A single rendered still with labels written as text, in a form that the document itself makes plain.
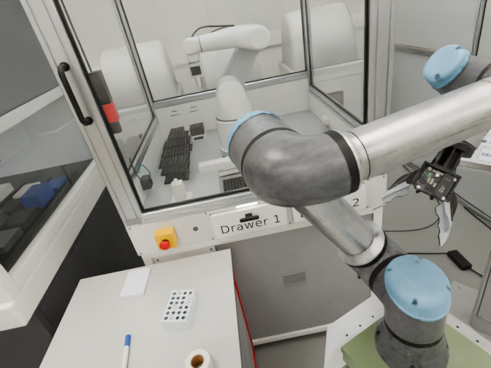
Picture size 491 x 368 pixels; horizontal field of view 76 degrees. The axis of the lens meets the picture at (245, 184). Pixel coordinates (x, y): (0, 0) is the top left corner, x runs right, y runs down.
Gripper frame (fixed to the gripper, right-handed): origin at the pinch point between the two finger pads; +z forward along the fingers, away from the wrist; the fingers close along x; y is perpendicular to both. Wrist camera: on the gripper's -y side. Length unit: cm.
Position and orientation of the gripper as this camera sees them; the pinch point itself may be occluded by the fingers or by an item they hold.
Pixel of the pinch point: (404, 228)
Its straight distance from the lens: 78.6
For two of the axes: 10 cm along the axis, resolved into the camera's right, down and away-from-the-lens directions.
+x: 7.8, 4.7, -4.0
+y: -4.2, -0.8, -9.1
